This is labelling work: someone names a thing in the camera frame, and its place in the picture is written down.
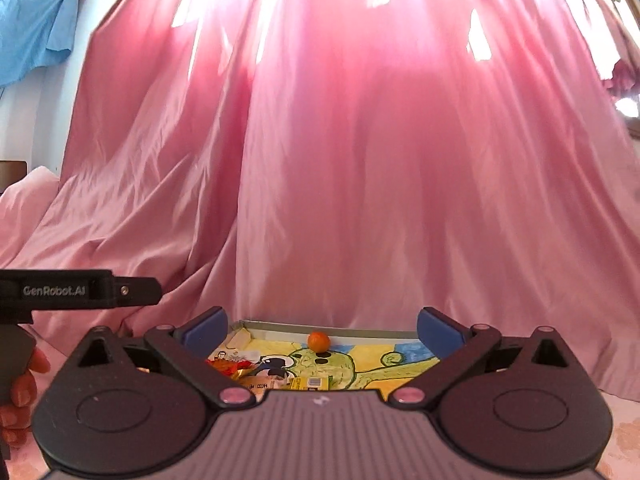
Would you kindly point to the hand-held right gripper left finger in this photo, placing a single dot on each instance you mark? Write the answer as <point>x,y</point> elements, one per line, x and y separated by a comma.
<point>205,332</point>

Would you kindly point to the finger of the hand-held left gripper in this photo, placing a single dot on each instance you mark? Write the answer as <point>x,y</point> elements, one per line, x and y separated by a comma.
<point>137,290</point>

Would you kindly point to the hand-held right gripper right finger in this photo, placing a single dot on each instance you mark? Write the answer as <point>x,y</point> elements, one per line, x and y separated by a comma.
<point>442,332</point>

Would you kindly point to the red snack packet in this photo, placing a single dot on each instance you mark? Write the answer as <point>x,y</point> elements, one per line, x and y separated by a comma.
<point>227,358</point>

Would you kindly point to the gold orange snack packet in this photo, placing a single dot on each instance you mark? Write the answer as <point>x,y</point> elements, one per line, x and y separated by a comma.
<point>240,374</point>

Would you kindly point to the grey cardboard box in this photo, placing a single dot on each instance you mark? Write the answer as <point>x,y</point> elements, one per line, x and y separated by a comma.
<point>380,332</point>

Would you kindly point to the small orange mandarin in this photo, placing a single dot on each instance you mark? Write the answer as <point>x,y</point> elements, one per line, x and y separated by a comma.
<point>318,341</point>

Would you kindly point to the yellow snack bar packet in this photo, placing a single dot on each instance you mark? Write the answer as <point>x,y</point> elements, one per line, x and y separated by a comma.
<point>310,384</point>

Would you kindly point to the person's left hand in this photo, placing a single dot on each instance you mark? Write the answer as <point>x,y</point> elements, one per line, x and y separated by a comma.
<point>25,390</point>

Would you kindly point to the pink quilt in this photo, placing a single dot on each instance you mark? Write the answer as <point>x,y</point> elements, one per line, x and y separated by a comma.
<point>25,210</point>

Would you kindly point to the brown wooden headboard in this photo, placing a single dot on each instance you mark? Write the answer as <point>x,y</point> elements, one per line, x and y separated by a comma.
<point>11,176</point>

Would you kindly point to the pink curtain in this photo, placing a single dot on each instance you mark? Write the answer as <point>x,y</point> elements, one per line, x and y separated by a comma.
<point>350,160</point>

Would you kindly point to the floral bed sheet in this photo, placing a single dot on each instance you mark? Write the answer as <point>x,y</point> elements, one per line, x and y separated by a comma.
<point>622,435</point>

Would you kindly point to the blue cloth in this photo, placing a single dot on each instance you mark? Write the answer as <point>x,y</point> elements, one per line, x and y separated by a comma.
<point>35,20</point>

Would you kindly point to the hanging pink garment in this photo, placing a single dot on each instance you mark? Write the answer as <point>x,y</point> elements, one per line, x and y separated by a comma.
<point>625,72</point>

